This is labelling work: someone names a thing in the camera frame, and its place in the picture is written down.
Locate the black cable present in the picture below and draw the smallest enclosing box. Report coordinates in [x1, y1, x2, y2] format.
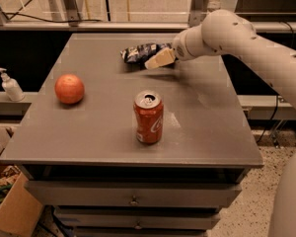
[3, 12, 105, 25]

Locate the blue chip bag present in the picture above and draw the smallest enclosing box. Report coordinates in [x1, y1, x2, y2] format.
[120, 42, 172, 64]

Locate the grey drawer cabinet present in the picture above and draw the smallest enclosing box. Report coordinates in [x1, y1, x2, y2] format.
[1, 34, 262, 237]

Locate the white pump bottle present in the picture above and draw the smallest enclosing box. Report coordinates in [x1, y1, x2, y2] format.
[0, 68, 25, 102]

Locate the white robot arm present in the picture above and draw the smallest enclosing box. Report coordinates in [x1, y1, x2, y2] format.
[145, 9, 296, 237]

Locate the top drawer knob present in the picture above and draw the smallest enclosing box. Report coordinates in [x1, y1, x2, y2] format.
[129, 196, 139, 206]

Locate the cardboard box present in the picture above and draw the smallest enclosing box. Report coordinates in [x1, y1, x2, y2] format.
[0, 174, 43, 237]

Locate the red coke can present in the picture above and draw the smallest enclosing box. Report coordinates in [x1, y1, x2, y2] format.
[133, 90, 164, 144]

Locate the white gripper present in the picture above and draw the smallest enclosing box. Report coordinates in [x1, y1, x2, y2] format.
[145, 26, 207, 69]

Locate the orange fruit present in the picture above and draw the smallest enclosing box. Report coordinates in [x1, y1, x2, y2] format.
[54, 74, 85, 105]

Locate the drawer knob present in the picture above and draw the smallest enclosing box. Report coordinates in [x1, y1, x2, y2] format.
[129, 196, 139, 206]
[134, 222, 143, 230]

